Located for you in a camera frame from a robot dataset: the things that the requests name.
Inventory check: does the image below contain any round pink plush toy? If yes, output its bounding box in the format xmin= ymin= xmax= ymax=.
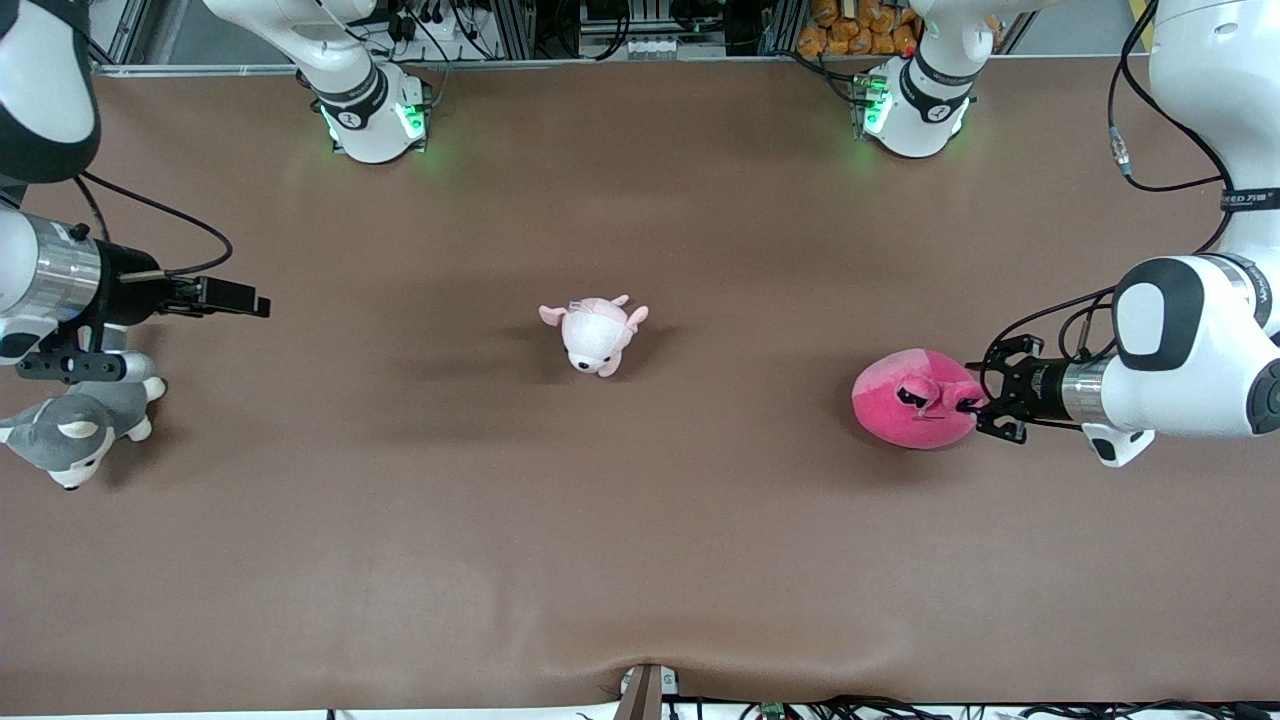
xmin=852 ymin=348 xmax=991 ymax=451

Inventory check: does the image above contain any grey white plush husky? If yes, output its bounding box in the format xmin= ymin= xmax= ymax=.
xmin=0 ymin=325 xmax=167 ymax=490

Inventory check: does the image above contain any pale pink plush dog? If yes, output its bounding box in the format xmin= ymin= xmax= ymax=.
xmin=539 ymin=294 xmax=650 ymax=379

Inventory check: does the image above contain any brown table cover cloth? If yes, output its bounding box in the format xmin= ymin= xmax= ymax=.
xmin=0 ymin=55 xmax=1280 ymax=717

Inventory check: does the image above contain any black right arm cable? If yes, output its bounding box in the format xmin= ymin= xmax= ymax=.
xmin=75 ymin=172 xmax=235 ymax=279

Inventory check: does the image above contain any brown camera mount post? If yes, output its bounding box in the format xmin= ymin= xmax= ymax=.
xmin=614 ymin=662 xmax=681 ymax=720

